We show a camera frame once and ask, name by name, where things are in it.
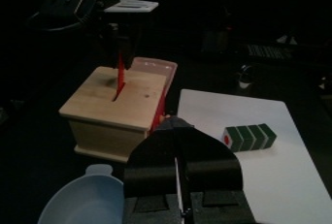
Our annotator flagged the sushi piece red centre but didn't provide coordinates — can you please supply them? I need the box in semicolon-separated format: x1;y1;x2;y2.
222;126;243;153

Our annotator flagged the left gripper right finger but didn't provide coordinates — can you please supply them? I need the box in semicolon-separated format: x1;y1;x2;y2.
174;116;257;224

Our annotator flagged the wooden knife block red felt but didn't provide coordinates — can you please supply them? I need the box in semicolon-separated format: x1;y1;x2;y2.
57;66;168;164

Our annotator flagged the green sushi roll piece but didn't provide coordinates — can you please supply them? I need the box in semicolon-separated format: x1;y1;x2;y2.
247;124;267;151
235;125;257;152

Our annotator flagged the white cutting board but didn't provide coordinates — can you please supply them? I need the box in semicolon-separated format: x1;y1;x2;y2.
175;88;332;224

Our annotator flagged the dark ribbed grille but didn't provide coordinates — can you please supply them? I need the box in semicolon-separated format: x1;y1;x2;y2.
245;43;296;61

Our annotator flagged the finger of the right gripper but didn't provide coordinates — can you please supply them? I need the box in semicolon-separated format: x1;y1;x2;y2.
103;35;122;69
120;35;140;71

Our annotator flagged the grey-blue toy pot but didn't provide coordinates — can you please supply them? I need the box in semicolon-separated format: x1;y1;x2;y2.
37;164;127;224

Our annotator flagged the pink flat plate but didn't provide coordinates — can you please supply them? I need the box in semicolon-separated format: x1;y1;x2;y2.
128;56;179;101

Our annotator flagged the sushi piece green centre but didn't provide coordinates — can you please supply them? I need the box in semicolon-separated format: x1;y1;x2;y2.
258;123;277;149

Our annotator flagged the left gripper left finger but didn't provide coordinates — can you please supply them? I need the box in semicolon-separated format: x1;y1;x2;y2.
122;115;186;224

